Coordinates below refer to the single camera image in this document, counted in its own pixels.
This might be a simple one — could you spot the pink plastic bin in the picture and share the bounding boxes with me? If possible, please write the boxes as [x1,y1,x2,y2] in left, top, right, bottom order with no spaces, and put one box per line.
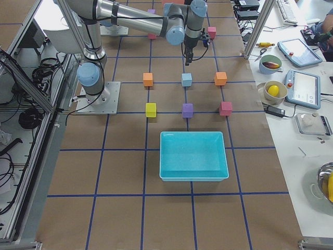
[161,0,185,5]

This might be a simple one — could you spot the teal plastic bin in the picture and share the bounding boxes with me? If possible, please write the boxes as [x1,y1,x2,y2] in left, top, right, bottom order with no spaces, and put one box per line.
[159,131,229,182]

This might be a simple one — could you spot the red foam block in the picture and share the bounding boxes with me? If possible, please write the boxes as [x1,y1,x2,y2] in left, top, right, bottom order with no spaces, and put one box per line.
[147,33,157,40]
[207,27,216,40]
[219,102,233,116]

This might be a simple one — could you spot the green bowl with eggplant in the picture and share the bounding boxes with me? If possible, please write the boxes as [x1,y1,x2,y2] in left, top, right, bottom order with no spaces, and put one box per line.
[259,55,282,74]

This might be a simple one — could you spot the steel bowl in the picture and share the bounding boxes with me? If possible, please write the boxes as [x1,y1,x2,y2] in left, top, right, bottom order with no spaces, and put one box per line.
[317,162,332,204]

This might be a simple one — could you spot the kitchen scale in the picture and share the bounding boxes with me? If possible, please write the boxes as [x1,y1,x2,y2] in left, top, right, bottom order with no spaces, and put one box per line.
[295,113,332,136]

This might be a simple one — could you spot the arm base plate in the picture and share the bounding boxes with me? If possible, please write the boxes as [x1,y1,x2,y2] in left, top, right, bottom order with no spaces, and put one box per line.
[76,81,121,115]

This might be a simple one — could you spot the scissors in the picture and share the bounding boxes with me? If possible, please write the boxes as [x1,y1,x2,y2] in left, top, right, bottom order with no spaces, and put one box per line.
[255,48,267,61]

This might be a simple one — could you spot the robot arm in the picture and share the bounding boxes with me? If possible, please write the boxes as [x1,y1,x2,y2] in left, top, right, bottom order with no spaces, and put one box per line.
[55,1,208,106]

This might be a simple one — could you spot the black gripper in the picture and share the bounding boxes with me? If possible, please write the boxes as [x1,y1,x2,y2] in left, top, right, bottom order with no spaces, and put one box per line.
[182,39,198,66]

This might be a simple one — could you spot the black power adapter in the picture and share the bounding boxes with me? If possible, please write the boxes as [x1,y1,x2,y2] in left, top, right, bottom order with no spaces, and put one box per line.
[264,105,285,118]

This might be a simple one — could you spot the white keyboard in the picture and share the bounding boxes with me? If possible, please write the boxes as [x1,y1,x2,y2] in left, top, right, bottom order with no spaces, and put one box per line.
[275,0,298,25]

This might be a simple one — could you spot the yellow foam block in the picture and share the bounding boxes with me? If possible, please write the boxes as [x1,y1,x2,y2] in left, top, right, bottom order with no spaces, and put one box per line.
[145,103,157,118]

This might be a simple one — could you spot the blue teach pendant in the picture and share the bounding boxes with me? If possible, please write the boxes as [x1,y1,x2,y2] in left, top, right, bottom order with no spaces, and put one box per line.
[284,70,321,110]
[277,39,322,67]

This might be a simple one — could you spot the beige bowl with lemon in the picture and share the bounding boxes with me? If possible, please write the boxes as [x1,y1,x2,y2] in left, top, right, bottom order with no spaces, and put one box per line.
[263,81,288,105]

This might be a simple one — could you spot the orange foam block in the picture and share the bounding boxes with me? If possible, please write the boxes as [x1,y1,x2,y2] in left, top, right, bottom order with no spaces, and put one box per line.
[214,72,227,86]
[143,72,153,87]

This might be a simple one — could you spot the aluminium frame post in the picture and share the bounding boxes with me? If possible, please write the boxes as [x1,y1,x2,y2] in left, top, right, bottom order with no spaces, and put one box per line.
[244,0,275,59]

